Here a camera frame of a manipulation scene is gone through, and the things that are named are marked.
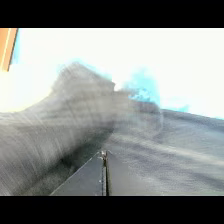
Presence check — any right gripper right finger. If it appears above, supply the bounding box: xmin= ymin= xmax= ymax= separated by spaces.
xmin=106 ymin=151 xmax=152 ymax=197

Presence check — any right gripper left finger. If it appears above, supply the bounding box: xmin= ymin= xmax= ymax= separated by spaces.
xmin=49 ymin=150 xmax=107 ymax=197

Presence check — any grey garment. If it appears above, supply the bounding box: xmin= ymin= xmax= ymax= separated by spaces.
xmin=0 ymin=61 xmax=224 ymax=197

